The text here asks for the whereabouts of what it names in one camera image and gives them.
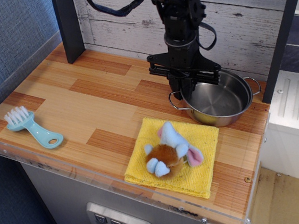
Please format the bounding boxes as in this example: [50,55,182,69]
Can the silver button control panel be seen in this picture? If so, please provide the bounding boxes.
[85,196,154,224]

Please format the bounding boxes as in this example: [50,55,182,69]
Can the dark left vertical post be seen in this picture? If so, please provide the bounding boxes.
[52,0,85,64]

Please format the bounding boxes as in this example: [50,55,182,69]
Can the dark vertical post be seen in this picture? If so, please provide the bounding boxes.
[262,0,298,104]
[52,0,85,64]

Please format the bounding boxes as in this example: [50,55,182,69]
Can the blue and brown plush toy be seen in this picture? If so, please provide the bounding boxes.
[144,121,204,179]

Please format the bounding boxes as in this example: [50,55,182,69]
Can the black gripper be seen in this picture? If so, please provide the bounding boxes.
[147,42,220,101]

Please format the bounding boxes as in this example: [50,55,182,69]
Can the white ridged side cabinet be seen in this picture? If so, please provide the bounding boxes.
[260,71,299,179]

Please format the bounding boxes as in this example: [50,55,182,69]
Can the light blue dish brush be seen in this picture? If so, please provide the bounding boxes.
[4,105,63,149]

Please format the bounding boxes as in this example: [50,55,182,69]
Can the stainless steel pan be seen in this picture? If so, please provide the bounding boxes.
[168,69,262,127]

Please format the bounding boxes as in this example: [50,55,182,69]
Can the dark right vertical post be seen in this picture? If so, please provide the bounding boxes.
[262,0,298,104]

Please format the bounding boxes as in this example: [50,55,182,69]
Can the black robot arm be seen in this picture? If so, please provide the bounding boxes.
[147,0,221,100]

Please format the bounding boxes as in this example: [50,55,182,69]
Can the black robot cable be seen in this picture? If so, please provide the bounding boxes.
[81,0,147,22]

